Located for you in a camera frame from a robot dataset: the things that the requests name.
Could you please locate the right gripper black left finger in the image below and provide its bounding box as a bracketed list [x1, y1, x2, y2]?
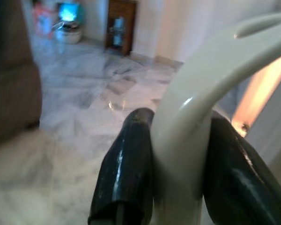
[88, 107, 155, 225]

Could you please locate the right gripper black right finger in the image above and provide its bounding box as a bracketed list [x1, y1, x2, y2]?
[203, 110, 281, 225]

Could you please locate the cream plastic dustpan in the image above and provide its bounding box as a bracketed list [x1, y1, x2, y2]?
[151, 11, 281, 225]

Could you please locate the brown wooden cabinet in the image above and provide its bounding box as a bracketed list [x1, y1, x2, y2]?
[104, 0, 138, 56]

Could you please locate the white round pot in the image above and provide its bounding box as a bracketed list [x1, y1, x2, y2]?
[53, 20, 83, 45]

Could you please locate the brown fabric sofa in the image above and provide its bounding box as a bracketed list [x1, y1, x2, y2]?
[0, 0, 43, 146]

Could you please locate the blue glowing object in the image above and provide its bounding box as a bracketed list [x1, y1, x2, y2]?
[57, 2, 85, 24]

